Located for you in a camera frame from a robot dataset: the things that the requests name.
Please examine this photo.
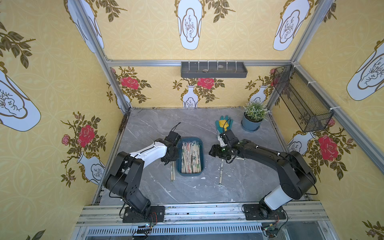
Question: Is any chopsticks green label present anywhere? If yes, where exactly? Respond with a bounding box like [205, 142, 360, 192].
[171, 162, 176, 182]

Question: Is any teal plastic storage box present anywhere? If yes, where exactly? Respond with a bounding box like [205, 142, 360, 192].
[177, 137, 205, 177]

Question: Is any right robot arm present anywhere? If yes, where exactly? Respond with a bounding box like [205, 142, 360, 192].
[209, 140, 317, 214]

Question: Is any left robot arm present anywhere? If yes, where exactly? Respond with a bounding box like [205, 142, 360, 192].
[103, 139, 179, 217]

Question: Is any chopstick pile in box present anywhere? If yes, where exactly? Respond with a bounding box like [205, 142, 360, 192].
[181, 141, 203, 174]

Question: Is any green garden glove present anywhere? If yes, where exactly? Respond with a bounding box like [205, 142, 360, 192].
[215, 116, 233, 134]

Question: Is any yellow toy shovel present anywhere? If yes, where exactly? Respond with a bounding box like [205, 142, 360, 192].
[219, 119, 231, 132]

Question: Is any potted green plant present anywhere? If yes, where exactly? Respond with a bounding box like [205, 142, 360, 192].
[241, 102, 268, 132]

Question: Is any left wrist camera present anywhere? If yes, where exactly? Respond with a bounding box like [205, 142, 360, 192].
[165, 131, 181, 147]

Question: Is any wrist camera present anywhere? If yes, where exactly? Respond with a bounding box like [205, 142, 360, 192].
[219, 130, 240, 148]
[165, 131, 181, 147]

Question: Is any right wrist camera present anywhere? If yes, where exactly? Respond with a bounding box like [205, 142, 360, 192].
[219, 130, 240, 148]

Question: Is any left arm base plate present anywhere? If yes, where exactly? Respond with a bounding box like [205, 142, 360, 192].
[123, 206, 165, 224]

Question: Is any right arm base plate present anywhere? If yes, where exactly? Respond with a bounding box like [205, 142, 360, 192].
[242, 204, 287, 222]

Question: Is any grey wall shelf tray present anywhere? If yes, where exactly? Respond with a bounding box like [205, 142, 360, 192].
[181, 61, 248, 79]

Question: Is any black wire mesh basket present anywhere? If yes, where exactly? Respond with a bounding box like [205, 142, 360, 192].
[272, 65, 334, 132]

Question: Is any aluminium front rail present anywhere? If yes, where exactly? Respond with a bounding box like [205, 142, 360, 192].
[72, 201, 338, 240]

